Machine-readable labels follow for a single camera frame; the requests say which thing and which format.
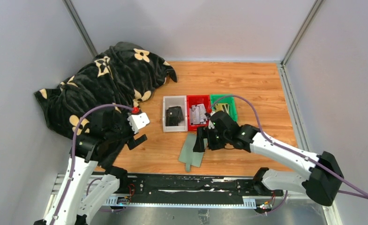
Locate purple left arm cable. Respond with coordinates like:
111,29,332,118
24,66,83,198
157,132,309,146
48,104,140,225

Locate black cards stack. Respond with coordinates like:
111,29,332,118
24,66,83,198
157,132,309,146
165,106,184,127

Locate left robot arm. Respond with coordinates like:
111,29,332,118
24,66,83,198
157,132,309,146
34,104,150,225

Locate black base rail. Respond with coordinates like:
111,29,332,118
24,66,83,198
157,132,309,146
103,173,284,209

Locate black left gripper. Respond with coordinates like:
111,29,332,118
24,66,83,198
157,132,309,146
106,105,148,149

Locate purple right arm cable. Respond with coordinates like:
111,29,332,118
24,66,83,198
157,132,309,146
206,94,368,204

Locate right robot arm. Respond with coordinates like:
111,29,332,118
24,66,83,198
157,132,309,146
193,111,344,206

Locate black floral fleece blanket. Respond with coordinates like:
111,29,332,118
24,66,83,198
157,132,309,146
34,41,178,168

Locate red plastic bin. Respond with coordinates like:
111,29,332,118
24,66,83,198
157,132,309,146
187,95,211,131

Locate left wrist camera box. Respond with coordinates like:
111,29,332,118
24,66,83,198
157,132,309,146
128,112,150,134

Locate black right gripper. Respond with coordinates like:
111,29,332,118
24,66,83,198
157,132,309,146
194,125,231,152

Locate gold cards in green bin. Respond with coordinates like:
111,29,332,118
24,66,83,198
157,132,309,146
214,103,231,115

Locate white cards stack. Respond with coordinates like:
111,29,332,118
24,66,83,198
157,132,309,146
190,104,207,125

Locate green plastic bin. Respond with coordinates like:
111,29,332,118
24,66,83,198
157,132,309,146
210,94,238,121

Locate white plastic bin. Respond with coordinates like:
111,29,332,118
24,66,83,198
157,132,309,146
162,96,188,133

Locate teal leather card holder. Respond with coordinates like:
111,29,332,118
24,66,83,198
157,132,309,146
178,133,204,173

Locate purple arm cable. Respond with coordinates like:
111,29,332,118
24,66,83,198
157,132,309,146
206,94,368,204
48,104,140,225

